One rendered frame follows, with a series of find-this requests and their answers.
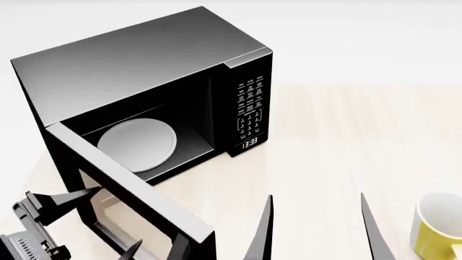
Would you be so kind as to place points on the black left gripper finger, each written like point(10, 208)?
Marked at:
point(129, 253)
point(59, 204)

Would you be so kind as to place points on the black microwave oven body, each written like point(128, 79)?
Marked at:
point(137, 67)

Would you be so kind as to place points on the white round turntable plate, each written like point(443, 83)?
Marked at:
point(137, 146)

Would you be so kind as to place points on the yellow mug with white inside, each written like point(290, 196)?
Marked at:
point(433, 238)

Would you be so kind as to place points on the black microwave door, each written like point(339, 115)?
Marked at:
point(144, 189)

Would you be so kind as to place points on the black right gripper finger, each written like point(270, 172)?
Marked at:
point(262, 238)
point(373, 238)

